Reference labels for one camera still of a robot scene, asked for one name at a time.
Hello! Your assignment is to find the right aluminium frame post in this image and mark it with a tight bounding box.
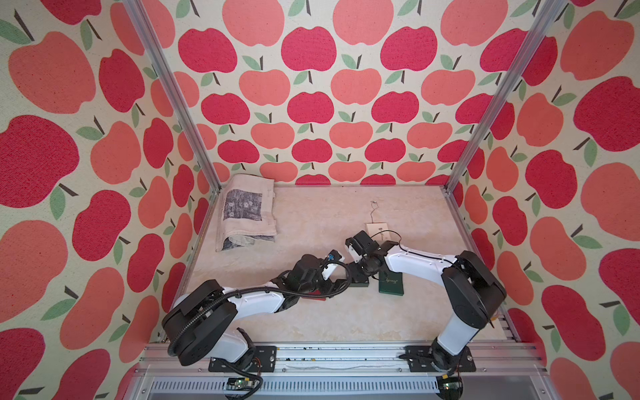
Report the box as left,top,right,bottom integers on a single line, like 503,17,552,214
443,0,568,198

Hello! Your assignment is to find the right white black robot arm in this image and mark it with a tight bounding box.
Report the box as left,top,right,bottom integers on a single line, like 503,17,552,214
345,231,507,360

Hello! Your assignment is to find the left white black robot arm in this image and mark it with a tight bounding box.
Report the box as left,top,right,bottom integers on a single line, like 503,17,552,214
162,250,353,370

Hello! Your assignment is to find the green jewelry box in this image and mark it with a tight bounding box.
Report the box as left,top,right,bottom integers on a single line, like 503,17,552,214
378,271,404,297

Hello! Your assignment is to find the left aluminium frame post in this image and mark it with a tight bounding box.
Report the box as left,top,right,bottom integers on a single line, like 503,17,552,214
123,0,222,194

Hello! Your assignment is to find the cream lift-off box lid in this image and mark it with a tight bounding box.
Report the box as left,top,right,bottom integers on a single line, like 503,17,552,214
365,223,392,242

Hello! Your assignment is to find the folded beige patterned cloth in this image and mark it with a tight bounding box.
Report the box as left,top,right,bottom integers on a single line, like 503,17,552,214
215,174,278,252

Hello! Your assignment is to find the aluminium frame post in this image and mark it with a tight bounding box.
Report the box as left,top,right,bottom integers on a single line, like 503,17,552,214
123,0,222,194
443,0,568,198

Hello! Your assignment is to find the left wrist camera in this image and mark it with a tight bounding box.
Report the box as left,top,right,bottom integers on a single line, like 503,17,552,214
322,249,345,281

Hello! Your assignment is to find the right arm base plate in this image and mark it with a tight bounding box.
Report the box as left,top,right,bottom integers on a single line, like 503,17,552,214
398,346,477,374

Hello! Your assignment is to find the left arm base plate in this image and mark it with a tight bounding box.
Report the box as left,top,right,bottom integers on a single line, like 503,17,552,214
208,346,278,374

